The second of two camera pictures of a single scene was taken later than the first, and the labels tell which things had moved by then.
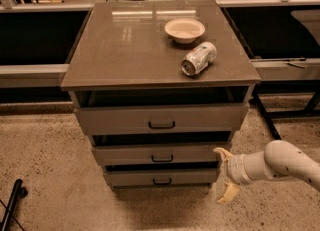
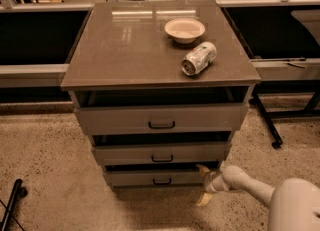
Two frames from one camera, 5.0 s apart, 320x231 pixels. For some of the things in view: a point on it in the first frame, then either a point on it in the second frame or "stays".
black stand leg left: [19, 192] stays
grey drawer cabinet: [157, 87] stays
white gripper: [234, 170] -> [210, 183]
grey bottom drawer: [161, 177] stays
